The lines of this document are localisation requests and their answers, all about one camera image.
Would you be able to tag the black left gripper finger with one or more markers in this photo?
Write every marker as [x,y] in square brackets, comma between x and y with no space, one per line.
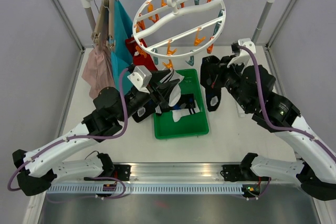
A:
[162,75]
[166,88]

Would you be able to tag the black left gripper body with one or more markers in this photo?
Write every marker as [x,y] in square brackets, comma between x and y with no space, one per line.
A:
[155,94]

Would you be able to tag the red christmas sock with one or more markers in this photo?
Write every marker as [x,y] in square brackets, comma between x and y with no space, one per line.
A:
[130,45]
[141,60]

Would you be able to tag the orange clothes peg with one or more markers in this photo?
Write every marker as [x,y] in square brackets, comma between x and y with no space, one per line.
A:
[141,51]

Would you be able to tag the teal hanging garment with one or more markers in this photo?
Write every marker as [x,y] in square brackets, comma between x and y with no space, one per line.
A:
[120,57]

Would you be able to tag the black sock with blue pattern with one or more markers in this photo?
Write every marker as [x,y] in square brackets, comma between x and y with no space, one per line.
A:
[145,111]

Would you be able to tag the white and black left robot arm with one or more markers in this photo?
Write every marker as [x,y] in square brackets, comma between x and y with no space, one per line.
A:
[37,170]

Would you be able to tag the pink hanging garment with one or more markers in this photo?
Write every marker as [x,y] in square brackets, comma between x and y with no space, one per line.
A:
[98,70]

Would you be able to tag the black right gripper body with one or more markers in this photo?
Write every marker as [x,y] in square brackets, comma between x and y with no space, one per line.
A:
[219,77]

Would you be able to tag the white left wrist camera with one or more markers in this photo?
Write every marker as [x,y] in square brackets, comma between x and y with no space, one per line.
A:
[140,78]

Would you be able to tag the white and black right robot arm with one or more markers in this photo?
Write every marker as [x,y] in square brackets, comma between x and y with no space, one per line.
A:
[252,88]

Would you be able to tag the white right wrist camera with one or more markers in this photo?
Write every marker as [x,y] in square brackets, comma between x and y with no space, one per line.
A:
[241,56]

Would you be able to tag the beige clothes hanger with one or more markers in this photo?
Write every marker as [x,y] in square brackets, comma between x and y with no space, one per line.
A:
[103,33]

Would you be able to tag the aluminium mounting rail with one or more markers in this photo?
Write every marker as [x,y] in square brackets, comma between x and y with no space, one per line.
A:
[178,171]

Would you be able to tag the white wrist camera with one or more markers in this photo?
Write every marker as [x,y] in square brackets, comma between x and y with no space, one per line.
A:
[140,78]
[241,56]

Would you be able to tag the orange peg on crossbar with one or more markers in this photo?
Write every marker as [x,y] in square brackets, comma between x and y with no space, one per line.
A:
[198,39]

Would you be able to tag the teal clothes peg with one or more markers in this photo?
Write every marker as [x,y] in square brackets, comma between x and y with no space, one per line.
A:
[155,58]

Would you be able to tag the white round clip hanger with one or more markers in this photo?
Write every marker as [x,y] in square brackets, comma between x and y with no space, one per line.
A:
[170,26]

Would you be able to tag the white sock with black stripes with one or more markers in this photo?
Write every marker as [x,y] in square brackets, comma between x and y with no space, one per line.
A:
[175,94]

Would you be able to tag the green plastic tray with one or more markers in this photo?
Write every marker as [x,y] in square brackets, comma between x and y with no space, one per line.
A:
[195,124]

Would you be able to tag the white slotted cable duct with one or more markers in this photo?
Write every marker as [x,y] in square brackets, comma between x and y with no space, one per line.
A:
[132,188]

